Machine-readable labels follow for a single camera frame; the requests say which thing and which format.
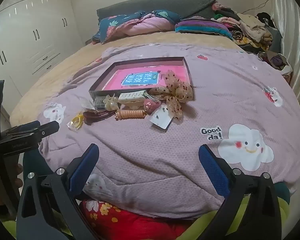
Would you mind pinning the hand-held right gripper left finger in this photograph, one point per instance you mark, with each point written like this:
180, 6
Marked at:
86, 165

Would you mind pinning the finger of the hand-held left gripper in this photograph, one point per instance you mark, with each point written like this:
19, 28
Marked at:
27, 126
48, 128

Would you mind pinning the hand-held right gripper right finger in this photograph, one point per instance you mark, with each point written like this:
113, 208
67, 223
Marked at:
212, 170

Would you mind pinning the yellow hair clip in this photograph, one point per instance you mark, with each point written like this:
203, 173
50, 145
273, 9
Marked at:
77, 122

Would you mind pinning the clear plastic packet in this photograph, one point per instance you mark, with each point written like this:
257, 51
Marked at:
88, 105

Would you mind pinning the dark red hair clip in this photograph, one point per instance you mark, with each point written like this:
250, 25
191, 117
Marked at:
97, 116

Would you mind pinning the silver comb packet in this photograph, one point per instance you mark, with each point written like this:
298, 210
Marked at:
99, 103

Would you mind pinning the dark cardboard box tray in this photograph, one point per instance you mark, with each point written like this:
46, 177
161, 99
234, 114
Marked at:
97, 87

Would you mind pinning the cream flower hair claw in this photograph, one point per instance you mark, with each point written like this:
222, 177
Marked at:
110, 102

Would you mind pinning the white earring card packet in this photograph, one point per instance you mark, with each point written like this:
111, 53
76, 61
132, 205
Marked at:
161, 120

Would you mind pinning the white hair claw clip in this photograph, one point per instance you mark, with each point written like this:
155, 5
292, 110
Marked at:
131, 97

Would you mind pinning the pink heart hair clip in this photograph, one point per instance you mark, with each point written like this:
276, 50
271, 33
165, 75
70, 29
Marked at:
150, 105

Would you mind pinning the beige dotted mesh bow clip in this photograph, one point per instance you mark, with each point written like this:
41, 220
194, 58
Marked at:
176, 90

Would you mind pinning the person's left hand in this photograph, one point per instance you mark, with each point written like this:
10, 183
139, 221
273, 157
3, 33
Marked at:
20, 177

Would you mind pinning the purple printed blanket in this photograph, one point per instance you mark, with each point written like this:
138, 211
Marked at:
150, 160

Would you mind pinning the beige bed sheet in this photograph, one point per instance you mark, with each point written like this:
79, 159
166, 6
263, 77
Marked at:
72, 62

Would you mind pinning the red floral cloth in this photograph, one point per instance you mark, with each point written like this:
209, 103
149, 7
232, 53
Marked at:
130, 225

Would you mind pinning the white wardrobe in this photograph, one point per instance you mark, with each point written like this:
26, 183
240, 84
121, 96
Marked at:
27, 35

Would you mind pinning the blue floral quilt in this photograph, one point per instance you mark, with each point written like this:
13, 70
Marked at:
120, 25

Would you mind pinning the striped pillow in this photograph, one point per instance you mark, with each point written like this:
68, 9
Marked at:
202, 27

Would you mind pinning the pile of clothes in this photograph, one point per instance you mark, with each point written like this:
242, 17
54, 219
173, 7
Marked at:
252, 30

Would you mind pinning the grey bed headboard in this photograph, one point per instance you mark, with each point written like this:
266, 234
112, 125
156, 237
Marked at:
150, 5

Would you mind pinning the white curtain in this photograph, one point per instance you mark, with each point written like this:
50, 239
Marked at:
290, 30

